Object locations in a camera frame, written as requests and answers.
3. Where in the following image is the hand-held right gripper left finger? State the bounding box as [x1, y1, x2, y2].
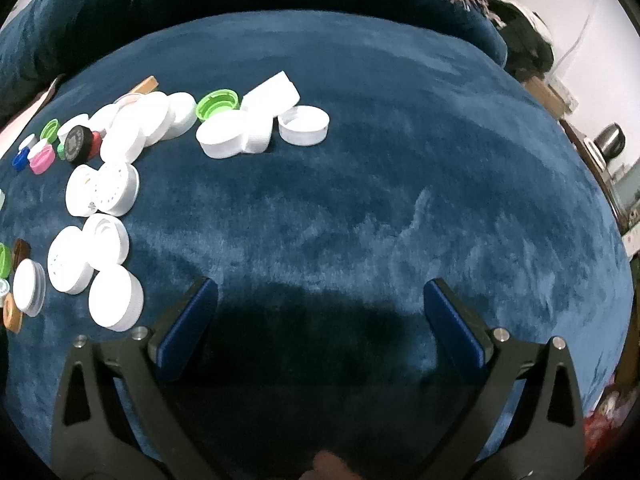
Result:
[50, 277, 221, 480]

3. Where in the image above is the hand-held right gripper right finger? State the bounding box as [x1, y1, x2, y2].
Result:
[422, 277, 586, 480]

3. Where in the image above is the cluster of white caps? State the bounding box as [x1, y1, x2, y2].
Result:
[0, 71, 331, 333]

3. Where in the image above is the person's right hand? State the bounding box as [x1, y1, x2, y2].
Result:
[302, 451, 358, 480]

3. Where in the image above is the red patterned rug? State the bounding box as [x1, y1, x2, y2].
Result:
[582, 385, 628, 451]

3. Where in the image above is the orange brown bottle cap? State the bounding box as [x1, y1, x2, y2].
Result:
[2, 294, 23, 333]

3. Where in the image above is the black bottle cap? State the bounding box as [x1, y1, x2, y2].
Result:
[62, 126, 103, 165]

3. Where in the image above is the pink bottle cap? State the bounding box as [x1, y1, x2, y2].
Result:
[28, 147, 56, 175]

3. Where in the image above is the cardboard box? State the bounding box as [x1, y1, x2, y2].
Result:
[525, 77, 578, 121]

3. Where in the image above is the black white bag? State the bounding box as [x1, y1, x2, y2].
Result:
[487, 0, 556, 81]

